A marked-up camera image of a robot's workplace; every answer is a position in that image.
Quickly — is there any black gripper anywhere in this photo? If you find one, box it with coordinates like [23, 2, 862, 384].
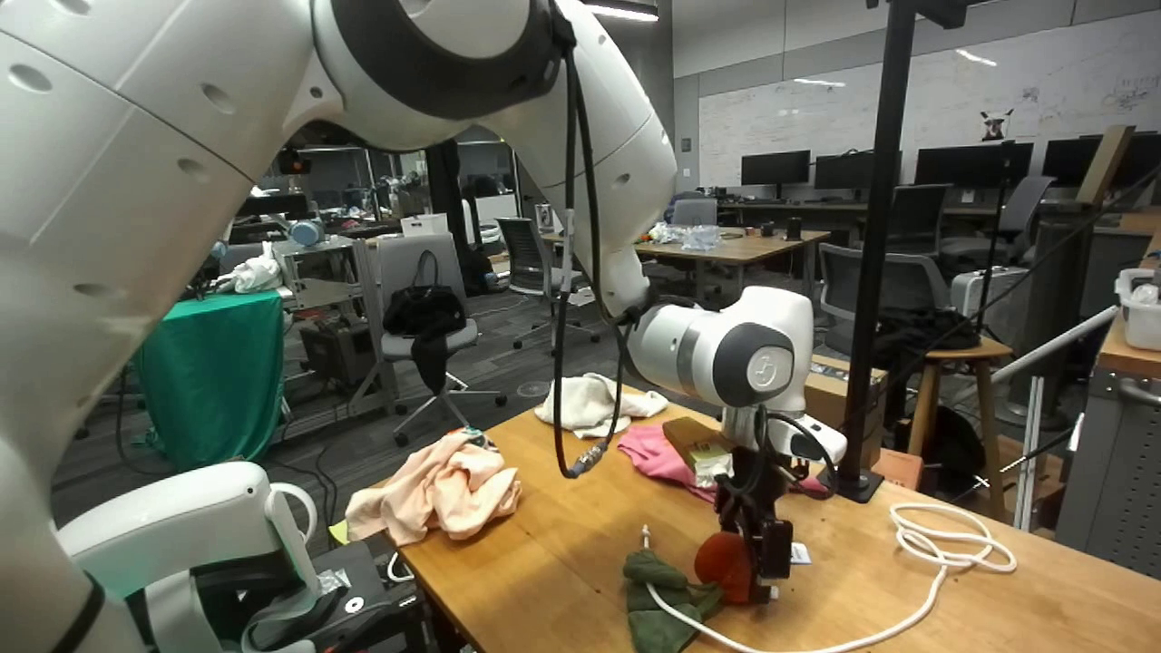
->
[710, 444, 799, 609]

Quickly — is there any red plush ball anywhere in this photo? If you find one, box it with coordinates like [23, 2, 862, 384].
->
[692, 528, 762, 598]

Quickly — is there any dark green cloth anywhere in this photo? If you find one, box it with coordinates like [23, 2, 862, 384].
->
[624, 547, 729, 653]

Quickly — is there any white rope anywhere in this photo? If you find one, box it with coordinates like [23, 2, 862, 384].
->
[646, 496, 1022, 653]

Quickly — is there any white towel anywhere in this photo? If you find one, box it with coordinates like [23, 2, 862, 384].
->
[534, 368, 670, 442]

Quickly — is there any peach printed cloth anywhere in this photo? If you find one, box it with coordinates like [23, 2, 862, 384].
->
[341, 426, 525, 551]

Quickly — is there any large cardboard box black tape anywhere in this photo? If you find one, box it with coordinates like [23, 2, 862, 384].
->
[802, 353, 855, 461]

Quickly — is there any wooden stool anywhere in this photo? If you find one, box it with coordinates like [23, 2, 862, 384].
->
[900, 334, 1017, 500]

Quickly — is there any wooden desk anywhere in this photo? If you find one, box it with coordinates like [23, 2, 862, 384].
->
[636, 221, 834, 355]

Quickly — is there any black stand pole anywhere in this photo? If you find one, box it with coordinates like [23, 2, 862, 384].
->
[814, 0, 956, 502]

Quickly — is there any silver metal pole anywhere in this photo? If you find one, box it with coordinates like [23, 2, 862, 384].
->
[991, 301, 1121, 372]

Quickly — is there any grey workbench with wood top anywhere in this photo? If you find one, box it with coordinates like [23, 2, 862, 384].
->
[1057, 210, 1161, 576]

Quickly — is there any black monitor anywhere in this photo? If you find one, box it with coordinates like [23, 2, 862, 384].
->
[814, 147, 885, 195]
[736, 147, 817, 192]

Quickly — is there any black bag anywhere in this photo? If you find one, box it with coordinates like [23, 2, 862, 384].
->
[382, 245, 470, 340]

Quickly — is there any whiteboard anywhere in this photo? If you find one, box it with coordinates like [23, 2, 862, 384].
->
[698, 57, 1161, 195]

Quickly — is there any white plastic bin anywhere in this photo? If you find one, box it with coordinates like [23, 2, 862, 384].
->
[1114, 265, 1161, 355]

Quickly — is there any wooden board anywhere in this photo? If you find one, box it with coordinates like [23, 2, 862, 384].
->
[1074, 119, 1138, 210]

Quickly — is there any white object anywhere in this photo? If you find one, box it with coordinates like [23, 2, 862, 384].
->
[210, 239, 290, 297]

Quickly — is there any green draped table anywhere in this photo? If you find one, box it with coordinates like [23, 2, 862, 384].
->
[127, 286, 292, 472]

